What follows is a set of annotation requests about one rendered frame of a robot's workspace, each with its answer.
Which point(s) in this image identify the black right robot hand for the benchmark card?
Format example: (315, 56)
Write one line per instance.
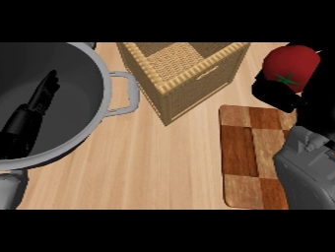
(331, 98)

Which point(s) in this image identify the red tomato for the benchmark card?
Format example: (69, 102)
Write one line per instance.
(291, 67)

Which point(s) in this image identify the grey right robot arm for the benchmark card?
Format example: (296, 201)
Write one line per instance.
(315, 174)

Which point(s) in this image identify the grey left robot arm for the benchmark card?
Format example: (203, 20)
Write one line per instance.
(0, 190)

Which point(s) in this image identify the checkered wooden cutting board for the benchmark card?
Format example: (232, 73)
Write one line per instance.
(251, 154)

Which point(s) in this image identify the square wicker basket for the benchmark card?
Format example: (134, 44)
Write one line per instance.
(183, 75)

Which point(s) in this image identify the grey metal pot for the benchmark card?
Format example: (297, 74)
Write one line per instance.
(57, 98)

